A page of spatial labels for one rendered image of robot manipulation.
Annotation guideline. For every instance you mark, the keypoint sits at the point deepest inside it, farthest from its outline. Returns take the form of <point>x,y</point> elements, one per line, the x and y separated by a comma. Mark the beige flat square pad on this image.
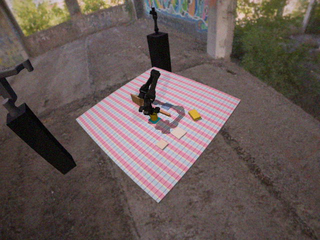
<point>161,144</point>

